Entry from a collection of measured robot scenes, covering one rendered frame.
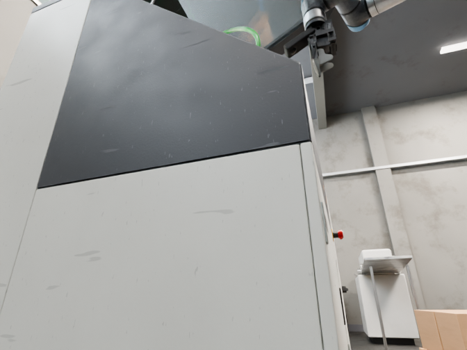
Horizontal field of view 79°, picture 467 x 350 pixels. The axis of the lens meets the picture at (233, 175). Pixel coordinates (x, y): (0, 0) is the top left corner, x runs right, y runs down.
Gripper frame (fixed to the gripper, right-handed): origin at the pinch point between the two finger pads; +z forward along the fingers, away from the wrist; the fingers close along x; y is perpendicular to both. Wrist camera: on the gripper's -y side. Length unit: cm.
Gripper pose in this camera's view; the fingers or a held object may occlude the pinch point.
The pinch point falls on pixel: (317, 73)
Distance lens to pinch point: 99.2
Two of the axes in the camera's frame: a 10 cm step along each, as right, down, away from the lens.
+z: 0.1, 9.2, -4.0
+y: 9.4, -1.4, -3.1
